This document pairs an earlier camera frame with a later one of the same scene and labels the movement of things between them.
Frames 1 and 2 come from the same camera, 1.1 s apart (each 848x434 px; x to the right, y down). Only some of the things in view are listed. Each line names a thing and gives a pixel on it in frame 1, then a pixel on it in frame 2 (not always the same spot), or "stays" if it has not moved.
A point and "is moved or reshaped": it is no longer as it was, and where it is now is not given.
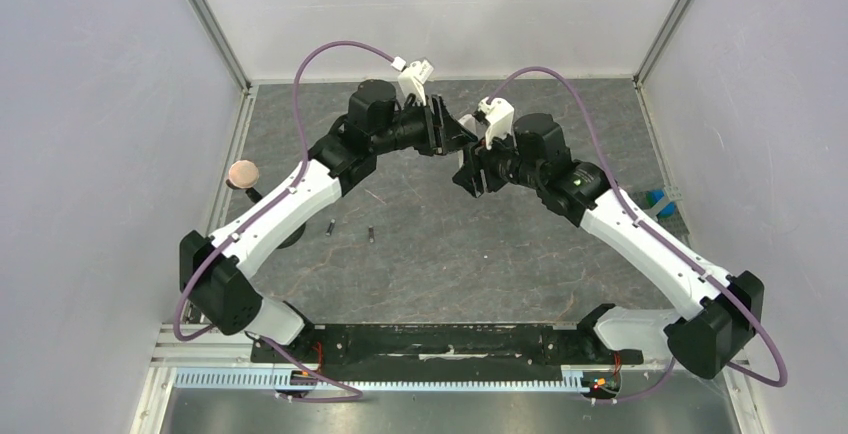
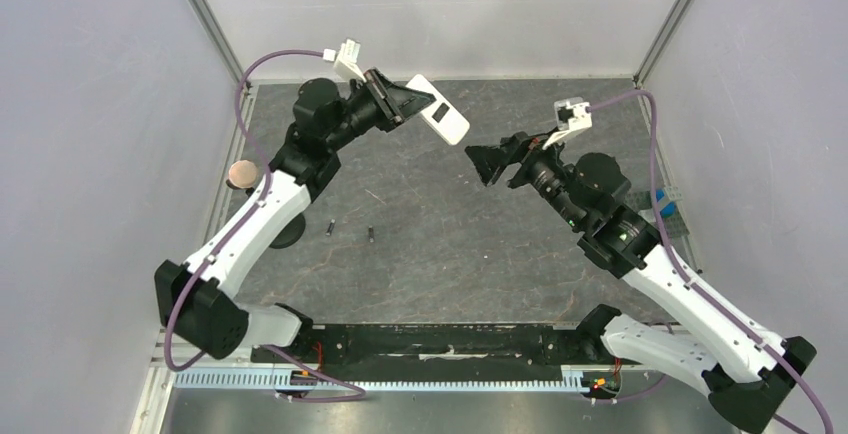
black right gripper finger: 464,177 to 490,161
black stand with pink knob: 244,175 stays
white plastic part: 469,123 is moved or reshaped
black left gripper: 445,134 to 395,103
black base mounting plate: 445,352 stays
